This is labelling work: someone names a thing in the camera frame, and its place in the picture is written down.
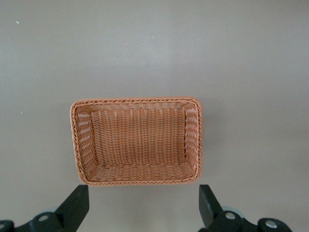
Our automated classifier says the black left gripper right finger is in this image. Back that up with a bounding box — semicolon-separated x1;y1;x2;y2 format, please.
198;184;292;232

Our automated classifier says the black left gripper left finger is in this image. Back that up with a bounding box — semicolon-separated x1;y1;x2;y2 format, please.
0;185;90;232

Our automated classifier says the brown wicker basket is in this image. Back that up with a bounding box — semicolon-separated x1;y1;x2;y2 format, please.
70;96;203;187

